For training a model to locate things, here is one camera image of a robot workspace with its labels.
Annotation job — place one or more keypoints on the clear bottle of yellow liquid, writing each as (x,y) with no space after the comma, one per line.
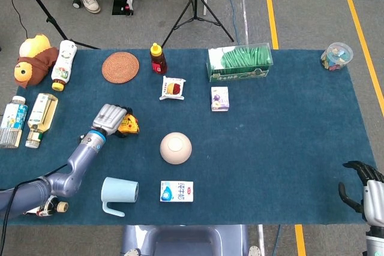
(42,118)

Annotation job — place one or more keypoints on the yellow tape measure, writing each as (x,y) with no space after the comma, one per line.
(130,124)

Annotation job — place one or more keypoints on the honey bottle with yellow cap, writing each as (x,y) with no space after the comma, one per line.
(158,61)

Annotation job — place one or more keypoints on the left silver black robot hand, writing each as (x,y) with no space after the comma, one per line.
(109,118)

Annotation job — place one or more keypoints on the round woven rattan coaster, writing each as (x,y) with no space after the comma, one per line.
(120,67)

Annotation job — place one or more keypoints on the black slanted stand leg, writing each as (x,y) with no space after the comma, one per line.
(45,13)

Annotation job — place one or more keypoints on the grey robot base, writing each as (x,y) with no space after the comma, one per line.
(183,241)

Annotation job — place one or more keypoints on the water bottle with blue label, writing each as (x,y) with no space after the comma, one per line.
(13,121)

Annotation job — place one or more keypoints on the white snack packet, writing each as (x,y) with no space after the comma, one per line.
(172,88)

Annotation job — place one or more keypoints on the white blue milk carton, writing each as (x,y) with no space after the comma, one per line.
(177,191)

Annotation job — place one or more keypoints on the beige ceramic bowl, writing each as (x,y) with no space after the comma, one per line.
(175,148)

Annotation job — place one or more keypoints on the clear jar of colourful pieces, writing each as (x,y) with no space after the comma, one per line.
(337,56)

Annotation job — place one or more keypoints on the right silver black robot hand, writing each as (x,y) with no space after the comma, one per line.
(373,196)

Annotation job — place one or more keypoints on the white squeeze bottle yellow cap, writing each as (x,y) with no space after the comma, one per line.
(63,64)

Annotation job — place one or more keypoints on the small purple white box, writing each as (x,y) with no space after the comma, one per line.
(220,98)

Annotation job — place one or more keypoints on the yellow brown plush toy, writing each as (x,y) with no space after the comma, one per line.
(33,64)

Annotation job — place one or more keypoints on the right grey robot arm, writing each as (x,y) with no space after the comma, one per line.
(375,244)

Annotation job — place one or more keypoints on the blue table cloth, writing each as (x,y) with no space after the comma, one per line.
(270,148)

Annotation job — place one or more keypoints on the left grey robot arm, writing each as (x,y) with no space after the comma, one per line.
(78,160)

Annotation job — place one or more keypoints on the clear box of green tea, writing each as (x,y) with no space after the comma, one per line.
(240,62)

